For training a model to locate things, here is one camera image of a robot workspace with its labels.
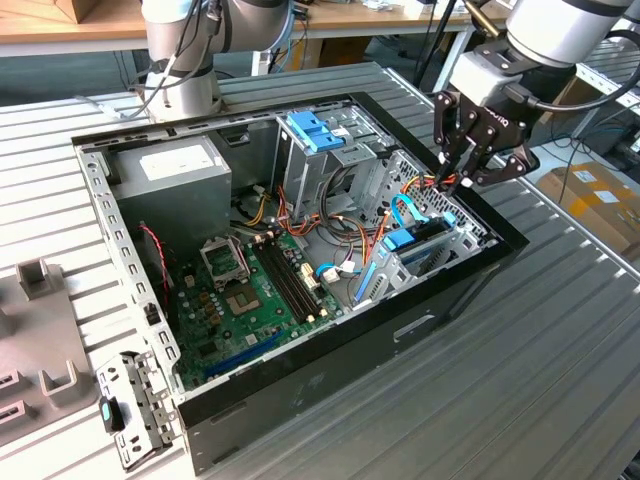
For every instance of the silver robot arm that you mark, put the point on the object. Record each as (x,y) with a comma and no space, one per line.
(190,75)

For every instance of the hard disk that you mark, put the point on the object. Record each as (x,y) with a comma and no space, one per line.
(400,239)

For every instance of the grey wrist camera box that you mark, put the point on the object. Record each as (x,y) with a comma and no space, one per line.
(480,75)

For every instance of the black RAM slot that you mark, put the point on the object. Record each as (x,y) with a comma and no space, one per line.
(294,277)
(279,282)

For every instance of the wooden box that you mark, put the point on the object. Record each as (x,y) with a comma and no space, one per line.
(75,10)

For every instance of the long wooden desk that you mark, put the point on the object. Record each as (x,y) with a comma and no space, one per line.
(360,20)

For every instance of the grey drive cage blue latch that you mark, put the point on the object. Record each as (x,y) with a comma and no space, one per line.
(310,170)

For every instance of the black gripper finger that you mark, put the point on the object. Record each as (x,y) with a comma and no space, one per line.
(515,162)
(447,120)

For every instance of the blue expansion slot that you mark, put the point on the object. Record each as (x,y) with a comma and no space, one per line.
(245,353)

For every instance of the black tripod stand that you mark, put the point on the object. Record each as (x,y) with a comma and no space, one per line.
(434,47)

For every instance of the CPU socket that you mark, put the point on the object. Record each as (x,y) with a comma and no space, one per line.
(242,300)

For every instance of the grey parts rack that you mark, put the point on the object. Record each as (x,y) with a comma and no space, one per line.
(45,330)

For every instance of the metal card retention bracket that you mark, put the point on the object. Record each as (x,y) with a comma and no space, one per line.
(145,400)

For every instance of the grey power supply unit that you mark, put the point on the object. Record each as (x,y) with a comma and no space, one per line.
(175,200)

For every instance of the small brown cardboard box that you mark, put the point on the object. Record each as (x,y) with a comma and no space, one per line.
(345,52)

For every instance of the metal slat side table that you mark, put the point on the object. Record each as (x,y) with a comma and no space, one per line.
(592,80)

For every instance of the green motherboard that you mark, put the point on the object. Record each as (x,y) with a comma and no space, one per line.
(192,320)

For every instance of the large brown cardboard box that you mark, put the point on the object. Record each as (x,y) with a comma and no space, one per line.
(580,87)

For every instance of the cardboard box white labels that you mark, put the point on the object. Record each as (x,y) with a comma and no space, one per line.
(600,210)

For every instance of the grey metal disk bay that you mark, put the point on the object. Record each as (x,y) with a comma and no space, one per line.
(395,285)

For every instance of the open black PC case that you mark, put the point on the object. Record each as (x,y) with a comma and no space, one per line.
(325,380)

